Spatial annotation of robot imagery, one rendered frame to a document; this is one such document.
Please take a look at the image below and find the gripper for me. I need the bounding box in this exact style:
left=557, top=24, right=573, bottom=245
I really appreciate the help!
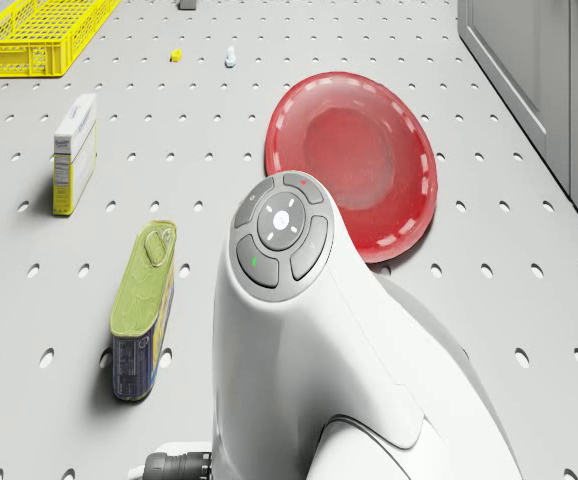
left=127, top=438, right=216, bottom=480

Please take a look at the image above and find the flat-sided can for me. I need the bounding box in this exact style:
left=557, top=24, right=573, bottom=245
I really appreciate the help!
left=109, top=219, right=177, bottom=403

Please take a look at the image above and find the white and yellow box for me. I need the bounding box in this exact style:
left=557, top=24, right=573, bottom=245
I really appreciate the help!
left=51, top=92, right=99, bottom=218

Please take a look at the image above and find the red plate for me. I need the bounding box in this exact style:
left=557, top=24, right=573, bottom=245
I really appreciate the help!
left=263, top=70, right=440, bottom=265

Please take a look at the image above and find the yellow basket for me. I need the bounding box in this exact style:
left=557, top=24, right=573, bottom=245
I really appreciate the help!
left=0, top=0, right=123, bottom=79

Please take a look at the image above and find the white cabinet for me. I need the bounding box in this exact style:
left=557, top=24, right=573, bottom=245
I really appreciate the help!
left=455, top=0, right=578, bottom=237

